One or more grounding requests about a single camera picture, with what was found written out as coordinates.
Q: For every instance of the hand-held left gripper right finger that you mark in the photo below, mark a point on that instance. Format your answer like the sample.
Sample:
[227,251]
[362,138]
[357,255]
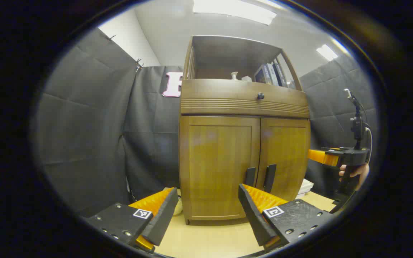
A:
[253,215]

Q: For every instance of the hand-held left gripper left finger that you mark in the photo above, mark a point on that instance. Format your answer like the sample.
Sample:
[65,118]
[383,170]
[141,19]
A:
[163,218]

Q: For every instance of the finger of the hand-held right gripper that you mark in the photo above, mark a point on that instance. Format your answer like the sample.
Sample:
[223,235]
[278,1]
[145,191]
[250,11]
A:
[321,157]

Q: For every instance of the wooden double-door shoe cabinet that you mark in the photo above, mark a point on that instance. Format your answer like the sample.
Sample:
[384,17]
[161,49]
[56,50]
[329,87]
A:
[235,53]

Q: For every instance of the cream fluffy object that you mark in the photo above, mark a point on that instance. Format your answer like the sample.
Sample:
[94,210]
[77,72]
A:
[178,206]

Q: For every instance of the thick white book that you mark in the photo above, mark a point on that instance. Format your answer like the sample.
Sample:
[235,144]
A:
[307,184]

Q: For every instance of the flat white book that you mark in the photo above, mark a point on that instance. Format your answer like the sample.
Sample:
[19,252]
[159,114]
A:
[302,192]

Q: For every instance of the grey spine book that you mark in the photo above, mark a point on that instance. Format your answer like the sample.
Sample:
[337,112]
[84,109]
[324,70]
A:
[274,74]

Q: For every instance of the ceiling light panel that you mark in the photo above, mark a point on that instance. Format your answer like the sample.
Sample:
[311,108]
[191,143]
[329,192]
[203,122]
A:
[326,52]
[235,10]

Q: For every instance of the small white box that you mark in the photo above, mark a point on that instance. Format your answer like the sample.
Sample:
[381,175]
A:
[246,78]

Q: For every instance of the black backdrop cloth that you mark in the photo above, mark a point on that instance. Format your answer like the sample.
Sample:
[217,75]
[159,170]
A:
[84,125]

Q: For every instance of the metal cloth clip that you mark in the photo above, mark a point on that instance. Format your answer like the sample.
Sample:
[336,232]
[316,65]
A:
[112,37]
[139,64]

